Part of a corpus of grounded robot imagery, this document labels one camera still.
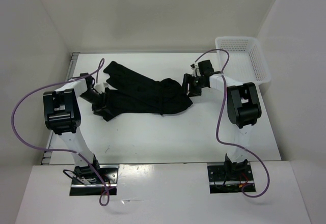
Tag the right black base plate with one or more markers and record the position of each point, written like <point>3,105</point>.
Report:
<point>220,182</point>

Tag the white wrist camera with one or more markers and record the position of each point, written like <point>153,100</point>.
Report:
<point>100,87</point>
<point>195,70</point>

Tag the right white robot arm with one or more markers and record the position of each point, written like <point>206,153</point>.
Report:
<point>241,103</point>

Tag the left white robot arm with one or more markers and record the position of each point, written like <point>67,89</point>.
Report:
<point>83,157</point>

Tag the black shorts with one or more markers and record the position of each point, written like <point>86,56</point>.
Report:
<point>135,93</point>

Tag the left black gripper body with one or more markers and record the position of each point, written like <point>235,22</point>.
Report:
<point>98,103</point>

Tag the white plastic basket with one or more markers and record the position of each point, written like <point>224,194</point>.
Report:
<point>244,61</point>

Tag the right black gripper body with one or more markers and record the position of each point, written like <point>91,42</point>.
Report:
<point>196,85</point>

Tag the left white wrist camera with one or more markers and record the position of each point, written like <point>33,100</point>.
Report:
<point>100,87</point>

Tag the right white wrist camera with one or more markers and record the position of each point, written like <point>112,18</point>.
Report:
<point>195,70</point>

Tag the aluminium table edge rail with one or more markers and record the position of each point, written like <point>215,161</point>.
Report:
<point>59,118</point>

